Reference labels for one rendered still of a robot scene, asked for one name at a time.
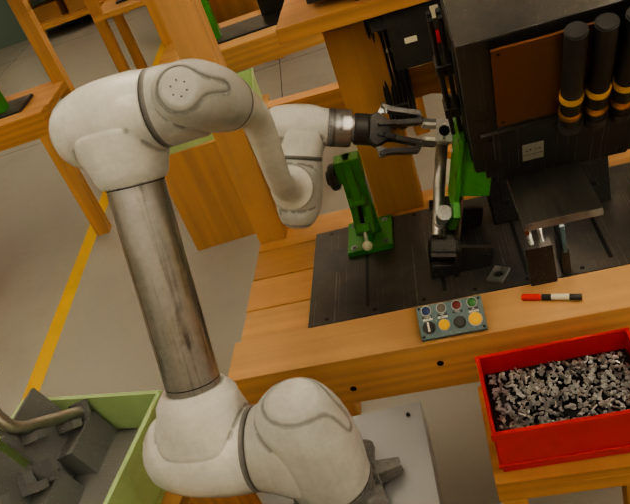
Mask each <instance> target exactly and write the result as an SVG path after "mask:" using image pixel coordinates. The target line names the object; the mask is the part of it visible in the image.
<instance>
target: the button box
mask: <svg viewBox="0 0 630 504"><path fill-rule="evenodd" d="M469 298H474V299H475V300H476V304H475V305H474V306H469V305H468V303H467V300H468V299H469ZM454 301H459V302H460V303H461V307H460V308H459V309H454V308H453V307H452V303H453V302H454ZM439 304H444V305H445V311H444V312H438V311H437V305H439ZM423 307H428V308H429V309H430V313H429V314H428V315H423V314H422V308H423ZM473 312H478V313H479V314H481V316H482V321H481V323H480V324H479V325H472V324H471V323H470V322H469V315H470V314H471V313H473ZM416 313H417V318H418V324H419V329H420V334H421V340H422V341H423V342H425V341H430V340H435V339H441V338H446V337H451V336H457V335H462V334H467V333H473V332H478V331H483V330H488V326H487V321H486V317H485V312H484V308H483V303H482V299H481V296H480V295H476V296H471V297H466V298H461V299H456V300H451V301H446V302H441V303H436V304H431V305H426V306H421V307H417V308H416ZM458 316H462V317H463V318H464V319H465V324H464V326H462V327H457V326H456V325H455V323H454V320H455V318H456V317H458ZM442 319H446V320H448V321H449V323H450V326H449V328H448V329H447V330H442V329H441V328H440V327H439V322H440V321H441V320H442ZM426 322H432V323H433V324H434V326H435V330H434V331H433V332H432V333H426V332H425V331H424V330H423V325H424V324H425V323H426Z"/></svg>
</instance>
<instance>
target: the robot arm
mask: <svg viewBox="0 0 630 504"><path fill-rule="evenodd" d="M382 114H392V115H398V116H405V117H412V118H409V119H397V120H395V119H390V120H388V119H387V118H386V117H385V116H383V115H382ZM420 125H422V126H421V128H422V129H436V119H429V118H424V117H423V116H422V114H421V111H420V110H415V109H408V108H401V107H395V106H390V105H388V104H386V103H384V102H383V103H381V106H380V109H379V110H378V112H375V113H373V114H367V113H355V114H354V115H352V110H349V109H334V108H330V109H329V108H324V107H321V106H318V105H313V104H303V103H296V104H284V105H277V106H274V107H271V108H270V109H268V107H267V105H266V104H265V102H264V101H263V100H262V99H261V98H260V96H259V95H258V94H257V93H255V92H254V90H253V89H252V88H251V87H250V86H249V84H248V83H247V82H246V81H245V80H244V79H242V78H241V77H240V76H238V75H237V74H236V73H235V72H234V71H232V70H231V69H229V68H226V67H224V66H222V65H219V64H216V63H214V62H210V61H207V60H202V59H194V58H189V59H181V60H177V61H174V62H172V63H166V64H161V65H156V66H151V67H147V68H143V69H137V70H128V71H124V72H120V73H117V74H113V75H110V76H107V77H104V78H101V79H98V80H95V81H92V82H90V83H87V84H85V85H83V86H81V87H79V88H77V89H76V90H74V91H72V92H71V93H70V94H68V95H67V96H66V97H64V98H63V99H62V100H61V101H60V102H59V103H58V104H57V105H56V106H55V108H54V109H53V111H52V114H51V116H50V119H49V135H50V139H51V142H52V144H53V146H54V148H55V150H56V151H57V153H58V154H59V156H60V157H61V158H62V159H63V160H65V161H66V162H67V163H69V164H71V165H72V166H74V167H76V168H81V169H83V170H84V171H85V172H86V173H87V174H88V176H89V177H90V178H91V179H92V182H93V183H94V185H95V186H96V187H97V188H98V189H99V190H100V191H106V194H107V198H108V201H109V205H110V208H111V211H112V215H113V218H114V221H115V225H116V228H117V232H118V235H119V238H120V242H121V245H122V248H123V252H124V255H125V258H126V262H127V265H128V269H129V272H130V275H131V278H132V281H133V284H134V287H135V291H136V294H137V297H138V301H139V304H140V308H141V311H142V314H143V318H144V321H145V324H146V328H147V331H148V334H149V338H150V341H151V344H152V348H153V351H154V354H155V358H156V361H157V365H158V368H159V371H160V375H161V378H162V381H163V385H164V388H165V390H164V391H163V393H162V395H161V397H160V399H159V401H158V403H157V406H156V409H155V410H156V419H155V420H154V421H153V422H152V423H151V425H150V426H149V428H148V430H147V432H146V434H145V437H144V442H143V452H142V457H143V464H144V467H145V470H146V472H147V474H148V476H149V477H150V478H151V480H152V481H153V483H154V484H155V485H157V486H158V487H160V488H162V489H164V490H166V491H168V492H171V493H173V494H177V495H181V496H185V497H193V498H221V497H233V496H241V495H247V494H252V493H259V492H265V493H270V494H276V495H280V496H285V497H289V498H293V499H294V504H391V503H390V501H389V500H388V499H387V497H386V494H385V491H384V488H383V483H385V482H387V481H388V480H390V479H392V478H394V477H395V476H397V475H399V474H401V473H402V472H403V471H404V470H403V467H402V465H400V463H401V462H400V459H399V457H392V458H385V459H379V460H375V446H374V444H373V442H372V441H371V440H369V439H363V440H362V438H361V435H360V433H359V430H358V428H357V426H356V424H355V422H354V420H353V418H352V416H351V414H350V413H349V411H348V409H347V408H346V406H345V405H344V404H343V402H342V401H341V400H340V398H339V397H338V396H337V395H336V394H335V393H334V392H333V391H332V390H330V389H329V388H328V387H326V386H325V385H324V384H322V383H320V382H318V381H316V380H314V379H311V378H306V377H296V378H290V379H286V380H284V381H281V382H279V383H277V384H275V385H274V386H272V387H271V388H270V389H269V390H268V391H267V392H266V393H265V394H264V395H263V396H262V397H261V399H260V400H259V402H258V403H257V404H254V405H249V403H248V401H247V400H246V398H245V397H244V396H243V394H242V393H241V391H240V390H239V389H238V387H237V384H236V383H235V382H234V381H233V380H232V379H230V378H228V377H227V376H225V375H223V374H221V373H219V370H218V366H217V363H216V359H215V355H214V352H213V348H212V345H211V341H210V338H209V334H208V330H207V327H206V323H205V320H204V316H203V313H202V309H201V305H200V302H199V298H198V295H197V291H196V288H195V284H194V280H193V277H192V273H191V270H190V266H189V263H188V259H187V255H186V252H185V248H184V245H183V241H182V238H181V234H180V230H179V227H178V223H177V220H176V216H175V212H174V209H173V205H172V202H171V198H170V195H169V191H168V187H167V184H166V180H165V177H164V176H166V175H167V173H168V170H169V156H170V147H173V146H177V145H180V144H183V143H186V142H189V141H193V140H196V139H199V138H202V137H206V136H209V135H210V134H211V133H220V132H232V131H236V130H238V129H241V128H243V129H244V131H245V133H246V135H247V137H248V139H249V142H250V144H251V147H252V149H253V151H254V154H255V156H256V158H257V161H258V163H259V166H260V168H261V170H262V173H263V175H264V177H265V180H266V182H267V184H268V186H269V188H270V190H271V195H272V197H273V199H274V201H275V204H276V206H277V212H278V215H279V218H280V220H281V222H282V223H283V224H285V226H287V227H289V228H293V229H304V228H308V227H310V226H311V225H312V224H313V223H314V222H315V221H316V219H317V217H318V214H319V211H320V208H321V202H322V192H323V169H322V158H323V151H324V147H325V146H329V147H349V146H350V144H351V142H352V144H354V145H369V146H372V147H374V148H376V149H377V151H378V154H379V155H378V157H379V158H383V157H385V156H388V155H411V154H418V153H419V151H420V150H421V147H432V148H433V147H436V144H443V145H450V143H448V142H435V137H423V138H422V140H421V139H416V138H411V137H406V136H401V135H396V134H394V133H392V132H391V129H392V128H397V127H408V126H420ZM386 142H391V143H393V142H395V143H400V144H405V145H410V146H415V147H395V148H386V147H381V145H383V144H384V143H386Z"/></svg>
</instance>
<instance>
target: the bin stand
mask: <svg viewBox="0 0 630 504"><path fill-rule="evenodd" d="M478 393H479V399H480V404H481V410H482V415H483V421H484V426H485V432H486V437H487V442H488V448H489V453H490V459H491V464H492V470H493V475H494V480H495V486H496V489H497V493H498V497H499V501H500V502H503V504H529V501H528V498H536V497H543V496H551V495H558V494H566V493H573V492H581V491H588V490H596V489H603V488H611V487H618V486H622V495H623V504H630V453H623V454H617V455H611V456H604V457H598V458H591V459H585V460H579V461H572V462H566V463H560V464H553V465H547V466H541V467H534V468H528V469H521V470H515V471H509V472H504V471H503V469H501V470H500V469H499V461H498V457H497V452H496V447H495V443H494V442H493V441H492V438H491V435H492V434H491V429H490V424H489V420H488V415H487V410H486V406H485V401H484V396H483V392H482V387H481V386H479V387H478Z"/></svg>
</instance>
